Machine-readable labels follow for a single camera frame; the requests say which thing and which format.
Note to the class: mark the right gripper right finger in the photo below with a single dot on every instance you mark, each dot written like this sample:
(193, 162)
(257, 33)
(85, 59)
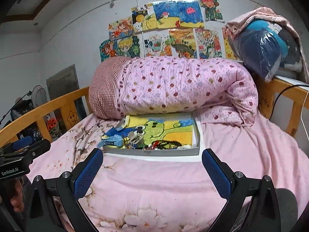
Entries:
(263, 213)

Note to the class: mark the blue bagged bedding bundle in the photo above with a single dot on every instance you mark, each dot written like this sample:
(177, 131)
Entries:
(268, 49)

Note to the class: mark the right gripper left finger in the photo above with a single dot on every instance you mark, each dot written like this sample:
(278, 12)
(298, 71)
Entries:
(69, 187)

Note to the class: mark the wooden bed frame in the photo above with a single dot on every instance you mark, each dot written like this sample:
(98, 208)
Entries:
(64, 103)

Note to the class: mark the light blue watch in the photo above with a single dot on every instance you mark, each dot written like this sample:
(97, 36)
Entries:
(114, 141)

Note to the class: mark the left hand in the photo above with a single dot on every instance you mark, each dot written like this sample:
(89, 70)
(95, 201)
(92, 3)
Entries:
(16, 195)

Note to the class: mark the pink floral bed sheet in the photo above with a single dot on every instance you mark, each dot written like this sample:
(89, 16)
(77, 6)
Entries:
(137, 195)

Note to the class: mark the rolled pink polka-dot quilt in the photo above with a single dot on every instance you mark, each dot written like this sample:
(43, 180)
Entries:
(216, 90)

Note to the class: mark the white shallow tray box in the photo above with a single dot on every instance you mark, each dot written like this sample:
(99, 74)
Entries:
(194, 151)

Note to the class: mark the children's drawings on wall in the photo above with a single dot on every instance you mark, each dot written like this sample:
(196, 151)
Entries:
(168, 28)

